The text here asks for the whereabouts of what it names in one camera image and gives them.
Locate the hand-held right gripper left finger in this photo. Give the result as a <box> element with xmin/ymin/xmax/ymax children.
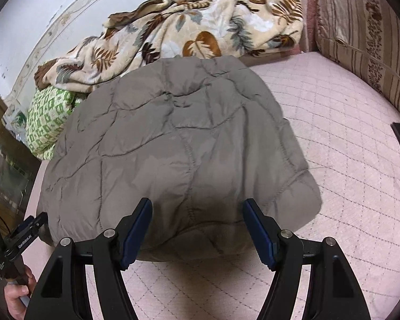
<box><xmin>23</xmin><ymin>198</ymin><xmax>153</xmax><ymax>320</ymax></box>

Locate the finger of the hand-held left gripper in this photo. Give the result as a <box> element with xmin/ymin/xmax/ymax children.
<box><xmin>28</xmin><ymin>212</ymin><xmax>49</xmax><ymax>235</ymax></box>

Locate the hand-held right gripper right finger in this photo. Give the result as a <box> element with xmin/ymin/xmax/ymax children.
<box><xmin>243</xmin><ymin>198</ymin><xmax>372</xmax><ymax>320</ymax></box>

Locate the grey quilted jacket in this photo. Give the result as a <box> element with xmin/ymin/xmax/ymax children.
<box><xmin>37</xmin><ymin>55</ymin><xmax>323</xmax><ymax>262</ymax></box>

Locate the person's left hand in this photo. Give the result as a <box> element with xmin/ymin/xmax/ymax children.
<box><xmin>3</xmin><ymin>263</ymin><xmax>37</xmax><ymax>320</ymax></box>

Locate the wooden cabinet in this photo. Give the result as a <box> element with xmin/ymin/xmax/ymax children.
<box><xmin>0</xmin><ymin>77</ymin><xmax>42</xmax><ymax>214</ymax></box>

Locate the pink quilted bed sheet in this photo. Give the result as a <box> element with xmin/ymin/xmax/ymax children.
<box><xmin>20</xmin><ymin>50</ymin><xmax>400</xmax><ymax>320</ymax></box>

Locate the green patterned pillow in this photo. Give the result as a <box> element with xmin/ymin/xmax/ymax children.
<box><xmin>25</xmin><ymin>85</ymin><xmax>87</xmax><ymax>161</ymax></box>

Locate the leaf print blanket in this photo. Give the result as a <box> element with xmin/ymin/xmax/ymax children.
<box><xmin>34</xmin><ymin>0</ymin><xmax>304</xmax><ymax>94</ymax></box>

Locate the striped floral cushion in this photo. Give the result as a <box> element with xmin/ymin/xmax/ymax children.
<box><xmin>314</xmin><ymin>0</ymin><xmax>400</xmax><ymax>121</ymax></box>

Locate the black cable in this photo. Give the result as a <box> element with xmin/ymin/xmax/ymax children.
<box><xmin>0</xmin><ymin>211</ymin><xmax>12</xmax><ymax>237</ymax></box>

